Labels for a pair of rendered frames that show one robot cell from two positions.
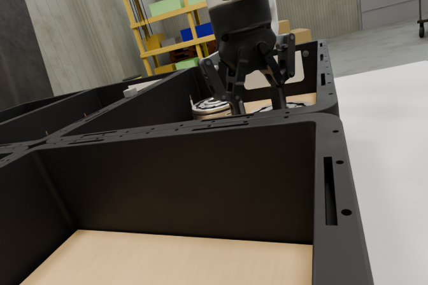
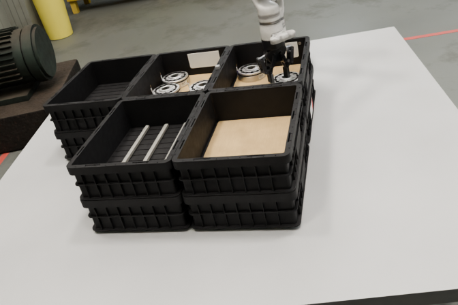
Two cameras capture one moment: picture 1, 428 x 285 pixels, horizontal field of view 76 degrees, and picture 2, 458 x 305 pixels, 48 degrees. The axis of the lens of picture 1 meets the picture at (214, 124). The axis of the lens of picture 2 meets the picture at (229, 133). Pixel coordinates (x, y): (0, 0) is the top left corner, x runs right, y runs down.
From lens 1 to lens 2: 1.36 m
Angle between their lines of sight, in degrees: 12
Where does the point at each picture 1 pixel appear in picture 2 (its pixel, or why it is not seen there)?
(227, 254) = (275, 119)
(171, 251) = (258, 120)
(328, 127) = (298, 86)
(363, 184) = (323, 109)
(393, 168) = (338, 102)
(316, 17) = not seen: outside the picture
